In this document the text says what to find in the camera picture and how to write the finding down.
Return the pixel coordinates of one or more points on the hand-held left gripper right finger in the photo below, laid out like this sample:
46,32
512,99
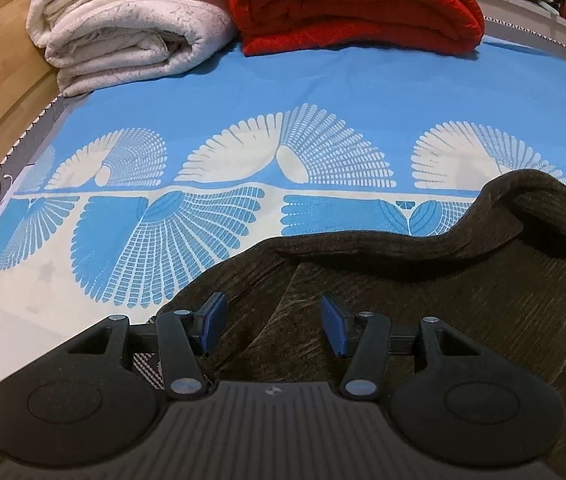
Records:
334,325

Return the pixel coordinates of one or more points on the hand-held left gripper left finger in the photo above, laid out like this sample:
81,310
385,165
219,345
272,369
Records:
211,322

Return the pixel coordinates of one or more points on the red folded blanket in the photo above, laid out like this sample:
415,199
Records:
353,5

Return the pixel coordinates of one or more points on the blue white printed bed sheet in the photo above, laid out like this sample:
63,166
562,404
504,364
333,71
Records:
313,85

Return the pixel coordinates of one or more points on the white folded quilt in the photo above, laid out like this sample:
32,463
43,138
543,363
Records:
128,35

